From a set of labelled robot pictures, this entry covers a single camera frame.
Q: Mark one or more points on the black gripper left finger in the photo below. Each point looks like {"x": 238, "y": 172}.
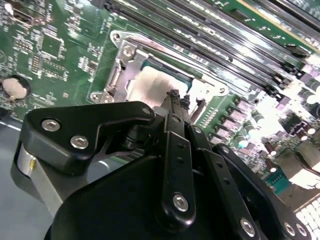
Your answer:
{"x": 75, "y": 120}

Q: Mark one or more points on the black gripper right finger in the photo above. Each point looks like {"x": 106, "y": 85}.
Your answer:
{"x": 217, "y": 172}

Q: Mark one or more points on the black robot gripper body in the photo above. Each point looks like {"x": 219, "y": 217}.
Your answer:
{"x": 112, "y": 205}

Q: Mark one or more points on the metal CPU socket cover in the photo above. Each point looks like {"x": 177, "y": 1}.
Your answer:
{"x": 135, "y": 65}

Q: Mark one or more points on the silver square CPU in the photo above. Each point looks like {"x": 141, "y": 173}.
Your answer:
{"x": 155, "y": 85}

